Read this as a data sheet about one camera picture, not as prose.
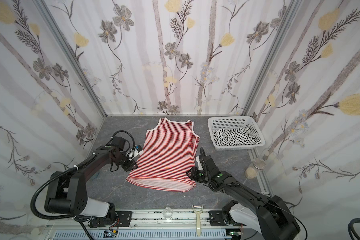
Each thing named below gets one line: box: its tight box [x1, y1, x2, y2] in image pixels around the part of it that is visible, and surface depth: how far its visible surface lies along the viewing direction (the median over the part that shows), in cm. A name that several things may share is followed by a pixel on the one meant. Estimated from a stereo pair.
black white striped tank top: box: [212, 124, 261, 146], surface depth 106 cm
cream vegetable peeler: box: [192, 205, 204, 237], surface depth 75 cm
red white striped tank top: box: [126, 117, 200, 193], surface depth 97 cm
